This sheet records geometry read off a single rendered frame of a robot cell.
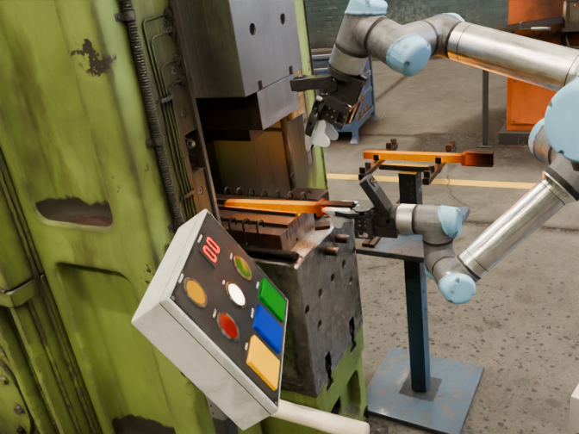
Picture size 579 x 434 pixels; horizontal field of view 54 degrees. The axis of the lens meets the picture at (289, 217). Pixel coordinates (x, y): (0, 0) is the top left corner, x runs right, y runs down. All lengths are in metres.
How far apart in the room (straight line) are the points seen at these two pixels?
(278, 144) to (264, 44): 0.49
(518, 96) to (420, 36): 3.88
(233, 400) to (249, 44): 0.79
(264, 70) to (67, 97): 0.46
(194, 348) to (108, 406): 0.99
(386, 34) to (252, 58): 0.37
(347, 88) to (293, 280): 0.55
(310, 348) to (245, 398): 0.67
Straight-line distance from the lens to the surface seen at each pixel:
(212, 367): 0.97
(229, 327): 1.00
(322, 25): 9.82
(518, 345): 2.71
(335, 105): 1.24
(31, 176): 1.58
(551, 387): 2.53
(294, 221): 1.59
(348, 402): 2.17
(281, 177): 1.88
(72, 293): 1.71
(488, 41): 1.17
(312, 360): 1.68
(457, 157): 1.88
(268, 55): 1.45
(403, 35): 1.14
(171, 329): 0.94
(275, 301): 1.20
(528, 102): 5.01
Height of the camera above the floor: 1.65
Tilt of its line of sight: 24 degrees down
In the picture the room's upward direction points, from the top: 9 degrees counter-clockwise
